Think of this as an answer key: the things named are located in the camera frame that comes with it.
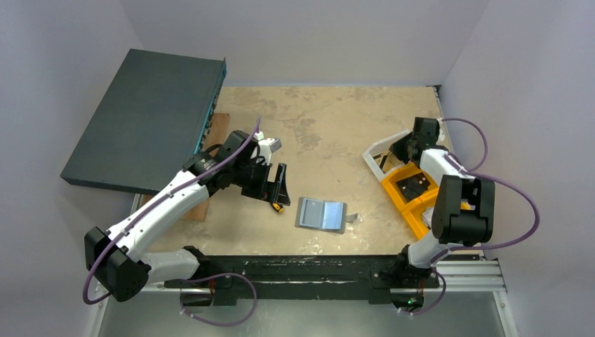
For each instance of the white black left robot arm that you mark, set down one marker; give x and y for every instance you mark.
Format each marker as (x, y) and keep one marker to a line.
(118, 257)

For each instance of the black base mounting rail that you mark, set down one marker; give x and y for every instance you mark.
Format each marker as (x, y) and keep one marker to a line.
(376, 279)

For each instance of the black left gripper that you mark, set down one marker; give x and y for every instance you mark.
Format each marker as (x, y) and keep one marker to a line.
(268, 187)

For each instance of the wooden board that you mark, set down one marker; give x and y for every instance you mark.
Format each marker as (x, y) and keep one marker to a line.
(217, 133)

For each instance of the dark grey network switch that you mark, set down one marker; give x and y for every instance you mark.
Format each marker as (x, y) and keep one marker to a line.
(153, 117)

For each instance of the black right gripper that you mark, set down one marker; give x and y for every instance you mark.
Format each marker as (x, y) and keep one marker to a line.
(402, 149)

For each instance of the aluminium frame profile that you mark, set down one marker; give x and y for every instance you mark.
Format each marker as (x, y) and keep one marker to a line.
(471, 300)

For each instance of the white plastic bin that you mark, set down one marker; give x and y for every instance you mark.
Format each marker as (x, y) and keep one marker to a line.
(376, 156)

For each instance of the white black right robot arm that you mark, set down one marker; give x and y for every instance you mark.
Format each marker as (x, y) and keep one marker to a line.
(464, 207)

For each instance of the black yellow handled screwdriver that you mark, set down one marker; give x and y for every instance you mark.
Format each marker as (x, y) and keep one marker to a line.
(277, 207)

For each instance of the grey leather card holder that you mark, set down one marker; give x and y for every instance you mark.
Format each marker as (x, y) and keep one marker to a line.
(322, 215)

